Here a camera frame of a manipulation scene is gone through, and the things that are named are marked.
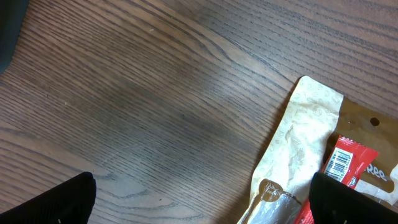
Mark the beige snack bag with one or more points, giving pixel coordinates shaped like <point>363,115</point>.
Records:
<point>315,117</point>

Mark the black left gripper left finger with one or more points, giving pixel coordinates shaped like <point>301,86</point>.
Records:
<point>70,202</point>

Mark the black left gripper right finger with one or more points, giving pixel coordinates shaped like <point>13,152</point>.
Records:
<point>332,202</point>

